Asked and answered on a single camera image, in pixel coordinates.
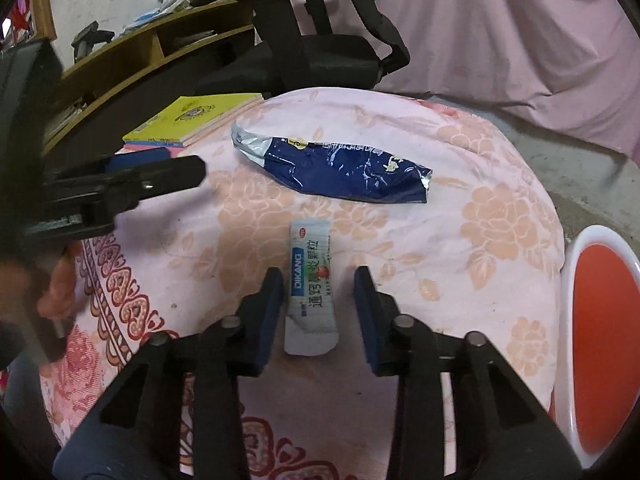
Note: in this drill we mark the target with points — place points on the floral pink tablecloth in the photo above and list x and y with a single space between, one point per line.
450 260

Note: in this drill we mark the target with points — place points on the small black device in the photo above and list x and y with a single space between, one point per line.
90 37

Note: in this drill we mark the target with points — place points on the yellow book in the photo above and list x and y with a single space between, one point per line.
195 115

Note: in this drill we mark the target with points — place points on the pile of papers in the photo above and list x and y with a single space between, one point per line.
160 10

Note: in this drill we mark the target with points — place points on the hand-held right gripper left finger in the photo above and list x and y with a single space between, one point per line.
270 310

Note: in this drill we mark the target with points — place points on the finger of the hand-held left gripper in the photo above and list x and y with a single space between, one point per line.
140 159
170 174

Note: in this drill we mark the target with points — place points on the pink hanging curtain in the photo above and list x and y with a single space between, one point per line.
500 35

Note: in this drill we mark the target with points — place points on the wooden shelf desk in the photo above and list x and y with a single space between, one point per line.
135 55

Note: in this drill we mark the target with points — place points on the red bin with white rim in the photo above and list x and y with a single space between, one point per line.
605 335

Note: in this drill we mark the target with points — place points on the wooden door frame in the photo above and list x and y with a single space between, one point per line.
44 5

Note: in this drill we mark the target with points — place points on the person's left hand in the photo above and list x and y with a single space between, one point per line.
57 287

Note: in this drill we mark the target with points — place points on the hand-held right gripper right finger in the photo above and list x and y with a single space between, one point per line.
367 330

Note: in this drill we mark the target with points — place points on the black office chair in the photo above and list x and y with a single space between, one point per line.
320 65

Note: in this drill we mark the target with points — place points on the blue foil snack bag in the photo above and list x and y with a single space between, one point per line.
340 170

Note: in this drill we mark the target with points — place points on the white sachet with teal stripe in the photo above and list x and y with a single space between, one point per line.
310 280

